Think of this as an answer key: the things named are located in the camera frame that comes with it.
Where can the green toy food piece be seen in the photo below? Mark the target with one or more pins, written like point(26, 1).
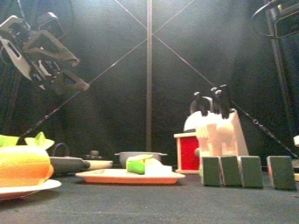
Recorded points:
point(136, 166)

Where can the white toy block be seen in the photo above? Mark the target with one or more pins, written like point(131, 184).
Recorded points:
point(159, 169)

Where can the orange yellow toy fruit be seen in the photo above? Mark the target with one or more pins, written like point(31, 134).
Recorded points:
point(23, 166)

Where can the small yellow object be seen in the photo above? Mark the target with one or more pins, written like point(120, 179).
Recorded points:
point(297, 177)

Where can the red wooden box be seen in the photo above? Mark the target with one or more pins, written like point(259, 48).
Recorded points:
point(189, 153)

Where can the green rectangular block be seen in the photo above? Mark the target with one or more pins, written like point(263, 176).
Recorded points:
point(282, 173)
point(231, 172)
point(211, 172)
point(251, 172)

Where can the black frame post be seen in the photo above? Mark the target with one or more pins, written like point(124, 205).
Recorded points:
point(282, 81)

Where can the cream toy with green leaf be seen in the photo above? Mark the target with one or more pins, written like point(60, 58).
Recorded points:
point(39, 141)

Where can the wooden knife block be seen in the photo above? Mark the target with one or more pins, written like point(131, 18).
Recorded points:
point(235, 137)

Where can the grey toy pot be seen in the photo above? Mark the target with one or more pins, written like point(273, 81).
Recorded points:
point(130, 156)

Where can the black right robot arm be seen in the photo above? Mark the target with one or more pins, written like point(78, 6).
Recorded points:
point(286, 17)

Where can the green toy leaf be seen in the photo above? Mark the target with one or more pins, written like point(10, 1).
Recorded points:
point(7, 140)

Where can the cream flat plate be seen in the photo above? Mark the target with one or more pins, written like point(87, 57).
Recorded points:
point(104, 176)

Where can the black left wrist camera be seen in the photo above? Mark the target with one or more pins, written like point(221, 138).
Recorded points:
point(51, 24)

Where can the white round plate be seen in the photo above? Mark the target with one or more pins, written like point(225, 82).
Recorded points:
point(43, 186)

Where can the grey vertical frame pole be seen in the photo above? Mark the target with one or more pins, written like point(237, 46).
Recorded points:
point(150, 87)

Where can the small white object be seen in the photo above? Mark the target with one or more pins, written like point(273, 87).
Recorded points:
point(297, 141)

